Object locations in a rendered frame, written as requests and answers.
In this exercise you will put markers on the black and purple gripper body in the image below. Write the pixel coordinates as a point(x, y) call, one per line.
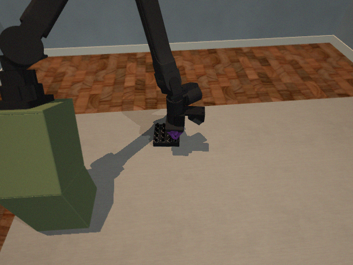
point(170, 123)

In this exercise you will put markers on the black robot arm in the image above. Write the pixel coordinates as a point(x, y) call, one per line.
point(22, 47)

